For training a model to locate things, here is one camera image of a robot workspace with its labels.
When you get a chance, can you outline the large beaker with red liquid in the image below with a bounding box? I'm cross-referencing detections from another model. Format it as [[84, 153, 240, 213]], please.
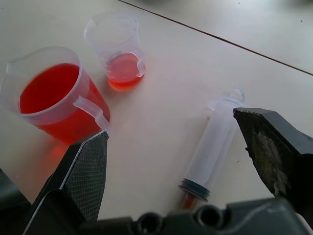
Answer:
[[0, 46, 111, 145]]

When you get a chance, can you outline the small beaker with red liquid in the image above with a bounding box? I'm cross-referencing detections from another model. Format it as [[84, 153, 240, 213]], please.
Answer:
[[84, 11, 146, 93]]

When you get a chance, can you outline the clear plastic syringe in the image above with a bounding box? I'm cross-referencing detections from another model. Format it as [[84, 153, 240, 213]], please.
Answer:
[[178, 88, 246, 211]]

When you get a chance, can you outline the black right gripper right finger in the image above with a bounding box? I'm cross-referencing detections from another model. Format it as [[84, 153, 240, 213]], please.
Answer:
[[232, 107, 313, 225]]

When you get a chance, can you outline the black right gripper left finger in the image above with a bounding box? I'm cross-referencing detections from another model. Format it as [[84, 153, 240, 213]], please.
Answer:
[[21, 129, 109, 235]]

